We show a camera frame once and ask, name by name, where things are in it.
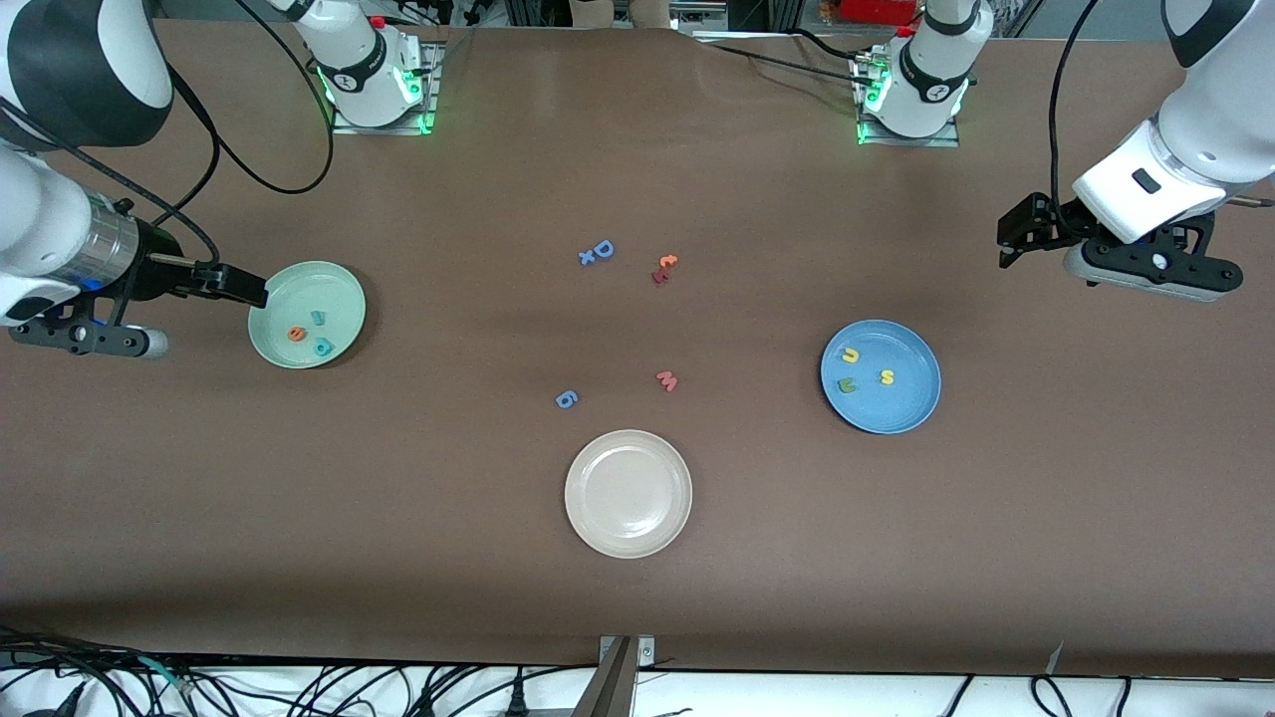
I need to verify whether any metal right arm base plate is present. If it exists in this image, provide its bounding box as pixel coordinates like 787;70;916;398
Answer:
331;42;441;135

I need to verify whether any black table cable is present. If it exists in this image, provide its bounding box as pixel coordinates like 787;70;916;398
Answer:
790;28;870;59
695;40;870;83

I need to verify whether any pale green plate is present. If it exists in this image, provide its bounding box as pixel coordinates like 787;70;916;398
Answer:
248;261;367;370

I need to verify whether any blue plate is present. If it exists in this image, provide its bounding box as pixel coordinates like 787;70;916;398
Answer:
820;319;942;435

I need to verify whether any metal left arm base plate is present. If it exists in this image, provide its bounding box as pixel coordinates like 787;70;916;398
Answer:
855;48;963;148

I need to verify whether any teal floor cable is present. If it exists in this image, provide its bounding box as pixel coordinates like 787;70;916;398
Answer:
134;654;195;695

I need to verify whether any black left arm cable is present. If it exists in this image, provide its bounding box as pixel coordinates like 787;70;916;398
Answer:
1048;0;1102;228

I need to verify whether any beige plate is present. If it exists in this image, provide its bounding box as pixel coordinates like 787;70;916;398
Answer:
564;429;693;560

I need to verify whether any red box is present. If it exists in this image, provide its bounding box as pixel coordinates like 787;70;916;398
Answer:
840;0;922;26

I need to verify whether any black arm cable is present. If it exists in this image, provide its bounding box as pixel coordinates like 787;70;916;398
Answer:
0;0;336;268
1048;0;1102;228

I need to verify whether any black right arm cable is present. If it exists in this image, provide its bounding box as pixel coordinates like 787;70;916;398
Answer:
0;0;336;268

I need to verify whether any grey metal bracket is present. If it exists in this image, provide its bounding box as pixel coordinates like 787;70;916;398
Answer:
596;634;658;717

